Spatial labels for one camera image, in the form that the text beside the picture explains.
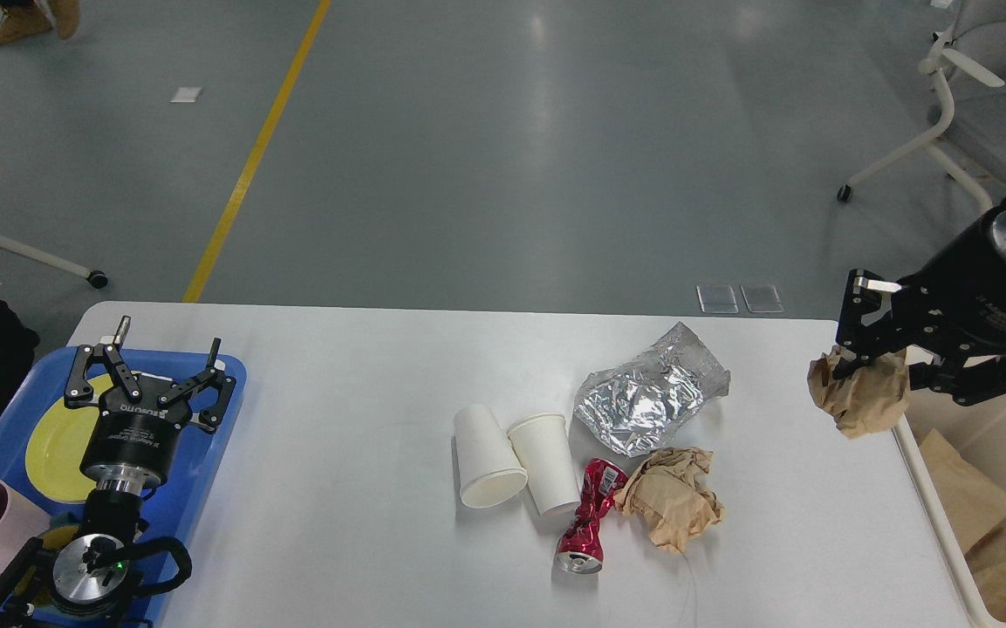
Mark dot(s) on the blue plastic tray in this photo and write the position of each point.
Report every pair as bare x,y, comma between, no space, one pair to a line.
174,511

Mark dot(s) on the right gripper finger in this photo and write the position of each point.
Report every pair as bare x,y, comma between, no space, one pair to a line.
967,385
879,317

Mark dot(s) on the white paper cup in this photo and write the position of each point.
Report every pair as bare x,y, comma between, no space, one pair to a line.
541,445
488,469

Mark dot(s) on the walking person tan boots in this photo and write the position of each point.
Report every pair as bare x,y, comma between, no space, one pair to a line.
25,19

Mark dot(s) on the white paper cup left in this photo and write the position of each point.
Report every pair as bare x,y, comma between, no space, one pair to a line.
488,469

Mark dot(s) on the crushed red soda can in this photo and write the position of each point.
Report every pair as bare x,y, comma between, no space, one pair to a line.
580,551

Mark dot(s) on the white office chair right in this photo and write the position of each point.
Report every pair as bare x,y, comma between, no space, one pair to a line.
966,136

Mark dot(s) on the dark teal mug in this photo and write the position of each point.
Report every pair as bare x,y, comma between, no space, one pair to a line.
64,526

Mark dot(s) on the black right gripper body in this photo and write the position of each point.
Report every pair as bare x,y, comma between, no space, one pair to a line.
957,301

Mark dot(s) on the crumpled silver foil bag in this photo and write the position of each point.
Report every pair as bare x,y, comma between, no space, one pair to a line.
638,406

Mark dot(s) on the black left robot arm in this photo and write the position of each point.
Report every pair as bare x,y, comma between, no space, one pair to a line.
95,574

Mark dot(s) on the brown paper piece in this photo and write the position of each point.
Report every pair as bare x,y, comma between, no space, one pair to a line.
871,400

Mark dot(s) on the brown paper bag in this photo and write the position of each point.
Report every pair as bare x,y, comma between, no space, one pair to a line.
974,505
987,563

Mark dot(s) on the yellow plastic plate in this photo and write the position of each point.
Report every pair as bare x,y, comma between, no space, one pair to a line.
54,452

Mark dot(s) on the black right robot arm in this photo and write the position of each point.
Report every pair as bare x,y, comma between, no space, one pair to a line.
954,307

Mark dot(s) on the white paper cup right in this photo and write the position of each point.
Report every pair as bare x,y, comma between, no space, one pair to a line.
541,445

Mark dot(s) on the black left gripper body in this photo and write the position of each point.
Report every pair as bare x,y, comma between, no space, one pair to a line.
130,451

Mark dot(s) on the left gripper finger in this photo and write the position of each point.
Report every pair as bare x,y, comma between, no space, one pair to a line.
78,393
174,403

